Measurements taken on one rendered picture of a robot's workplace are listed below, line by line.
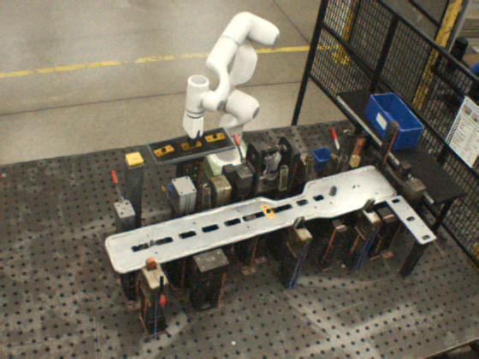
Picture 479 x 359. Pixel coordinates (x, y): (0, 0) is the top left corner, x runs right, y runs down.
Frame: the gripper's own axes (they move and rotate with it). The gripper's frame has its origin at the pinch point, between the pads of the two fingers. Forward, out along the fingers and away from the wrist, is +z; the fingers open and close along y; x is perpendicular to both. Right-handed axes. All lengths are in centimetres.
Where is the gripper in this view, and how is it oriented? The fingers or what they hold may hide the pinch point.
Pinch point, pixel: (192, 140)
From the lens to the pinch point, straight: 243.9
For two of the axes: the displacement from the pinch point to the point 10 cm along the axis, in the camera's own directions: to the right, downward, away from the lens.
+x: 8.6, -2.6, 4.3
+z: -1.4, 7.1, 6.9
